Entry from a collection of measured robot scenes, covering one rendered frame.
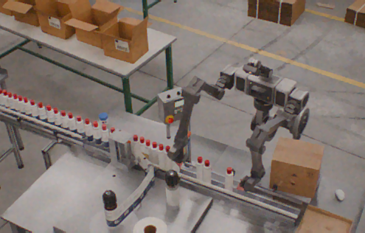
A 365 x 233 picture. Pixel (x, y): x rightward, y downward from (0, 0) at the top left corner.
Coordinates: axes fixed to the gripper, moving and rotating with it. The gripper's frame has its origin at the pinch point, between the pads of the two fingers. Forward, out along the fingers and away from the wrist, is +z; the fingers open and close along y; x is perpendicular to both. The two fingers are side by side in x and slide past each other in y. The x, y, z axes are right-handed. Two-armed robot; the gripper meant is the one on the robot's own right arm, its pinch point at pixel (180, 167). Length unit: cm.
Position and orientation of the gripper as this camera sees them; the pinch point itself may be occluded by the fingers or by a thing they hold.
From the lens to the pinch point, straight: 359.4
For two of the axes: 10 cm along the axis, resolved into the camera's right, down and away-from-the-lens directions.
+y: 8.8, 2.7, -4.0
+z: 0.4, 7.9, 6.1
